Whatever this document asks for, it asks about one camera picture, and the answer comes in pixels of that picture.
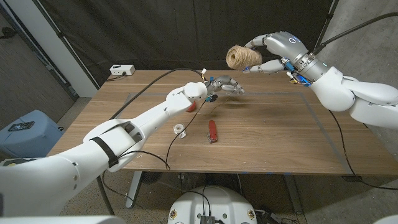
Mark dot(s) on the black ribbed round object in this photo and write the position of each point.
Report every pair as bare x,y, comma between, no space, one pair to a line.
151,176

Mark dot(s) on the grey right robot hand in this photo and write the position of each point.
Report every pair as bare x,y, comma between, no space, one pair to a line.
289,46

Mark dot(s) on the blue plastic container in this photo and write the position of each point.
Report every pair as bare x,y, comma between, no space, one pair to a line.
31,137

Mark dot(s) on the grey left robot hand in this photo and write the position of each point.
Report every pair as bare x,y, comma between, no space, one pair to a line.
222,83

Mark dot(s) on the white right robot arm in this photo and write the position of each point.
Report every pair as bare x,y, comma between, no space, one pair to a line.
357,93

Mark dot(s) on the black floor power strip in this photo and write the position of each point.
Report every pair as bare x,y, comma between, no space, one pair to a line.
273,217

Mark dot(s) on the black shoe yellow insole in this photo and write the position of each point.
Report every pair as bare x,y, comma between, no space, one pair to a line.
15,161

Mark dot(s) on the white power box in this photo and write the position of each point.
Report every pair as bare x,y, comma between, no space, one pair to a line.
122,69

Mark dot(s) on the small black electronics box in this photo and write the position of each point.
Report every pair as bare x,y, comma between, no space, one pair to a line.
207,219

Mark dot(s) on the black backdrop curtain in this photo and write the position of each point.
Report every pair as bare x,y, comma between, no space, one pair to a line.
124,25

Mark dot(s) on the black backdrop stand pole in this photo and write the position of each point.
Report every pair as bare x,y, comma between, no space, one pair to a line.
328,16
62,35

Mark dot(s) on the red ball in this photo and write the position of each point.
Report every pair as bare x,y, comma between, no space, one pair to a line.
191,107

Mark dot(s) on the brown jute twine spool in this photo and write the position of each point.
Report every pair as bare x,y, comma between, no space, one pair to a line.
242,57

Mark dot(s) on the black phone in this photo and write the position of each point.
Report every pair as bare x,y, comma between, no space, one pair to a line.
21,126

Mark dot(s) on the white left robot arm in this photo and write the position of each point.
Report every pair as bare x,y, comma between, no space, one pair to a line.
124,140

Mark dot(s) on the small white tape roll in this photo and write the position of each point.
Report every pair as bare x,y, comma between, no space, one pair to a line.
179,128

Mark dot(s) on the grey metal table leg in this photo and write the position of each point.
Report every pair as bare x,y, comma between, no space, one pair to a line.
292,193
133,193

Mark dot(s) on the red swiss knife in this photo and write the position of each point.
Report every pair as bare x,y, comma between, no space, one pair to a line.
212,130

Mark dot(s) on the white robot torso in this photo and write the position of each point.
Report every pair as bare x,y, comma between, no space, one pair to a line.
224,202

